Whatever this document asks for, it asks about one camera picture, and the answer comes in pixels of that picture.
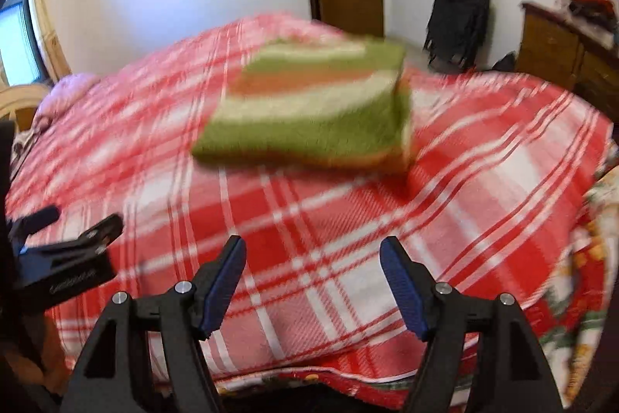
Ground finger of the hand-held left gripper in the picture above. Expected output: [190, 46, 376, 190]
[39, 214, 125, 271]
[7, 205, 62, 250]

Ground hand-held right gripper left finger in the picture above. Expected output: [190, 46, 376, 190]
[60, 235, 248, 413]

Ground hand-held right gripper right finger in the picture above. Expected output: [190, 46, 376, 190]
[380, 236, 564, 413]

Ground green striped sweater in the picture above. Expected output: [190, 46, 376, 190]
[191, 36, 416, 175]

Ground grey printed pillow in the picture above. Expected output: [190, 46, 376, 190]
[10, 127, 43, 173]

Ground red plaid blanket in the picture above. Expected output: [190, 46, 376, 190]
[5, 11, 615, 397]

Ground round wooden headboard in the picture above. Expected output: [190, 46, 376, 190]
[0, 83, 53, 138]

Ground pink pillow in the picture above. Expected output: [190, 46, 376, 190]
[34, 73, 102, 130]

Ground window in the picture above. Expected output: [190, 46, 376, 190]
[0, 0, 46, 87]

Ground beige patterned curtain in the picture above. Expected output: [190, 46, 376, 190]
[29, 0, 74, 81]

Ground small dark bag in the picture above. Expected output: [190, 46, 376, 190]
[493, 51, 517, 73]

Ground black backpack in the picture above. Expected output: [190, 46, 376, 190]
[424, 0, 492, 71]

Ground wooden dresser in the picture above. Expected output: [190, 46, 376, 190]
[516, 1, 619, 123]

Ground red and black bag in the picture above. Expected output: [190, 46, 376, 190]
[568, 0, 619, 31]

